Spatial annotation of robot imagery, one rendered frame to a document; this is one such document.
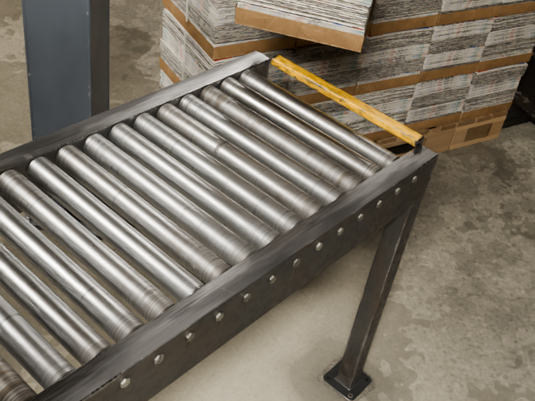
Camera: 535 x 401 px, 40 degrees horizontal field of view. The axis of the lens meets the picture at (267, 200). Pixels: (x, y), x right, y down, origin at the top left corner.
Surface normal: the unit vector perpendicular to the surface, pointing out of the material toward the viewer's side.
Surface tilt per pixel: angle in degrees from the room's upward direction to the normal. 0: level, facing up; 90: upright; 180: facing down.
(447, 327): 0
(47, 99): 90
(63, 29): 90
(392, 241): 90
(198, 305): 0
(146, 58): 0
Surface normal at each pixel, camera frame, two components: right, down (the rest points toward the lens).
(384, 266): -0.67, 0.40
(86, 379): 0.14, -0.76
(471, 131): 0.49, 0.61
